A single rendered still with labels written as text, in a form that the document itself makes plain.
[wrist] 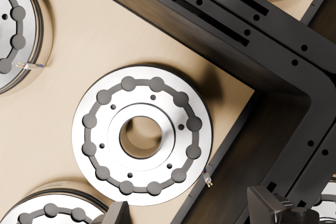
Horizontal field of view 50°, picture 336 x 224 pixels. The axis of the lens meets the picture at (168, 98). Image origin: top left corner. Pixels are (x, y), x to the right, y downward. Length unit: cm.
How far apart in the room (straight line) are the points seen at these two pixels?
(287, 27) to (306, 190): 8
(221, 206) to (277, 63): 10
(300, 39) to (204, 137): 10
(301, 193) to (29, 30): 20
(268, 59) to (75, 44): 16
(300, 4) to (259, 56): 12
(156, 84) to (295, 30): 11
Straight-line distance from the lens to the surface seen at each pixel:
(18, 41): 28
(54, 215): 29
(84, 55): 30
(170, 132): 25
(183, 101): 26
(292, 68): 20
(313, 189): 21
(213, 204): 25
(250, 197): 17
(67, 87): 30
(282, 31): 20
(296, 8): 31
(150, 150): 28
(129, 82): 26
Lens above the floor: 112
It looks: 88 degrees down
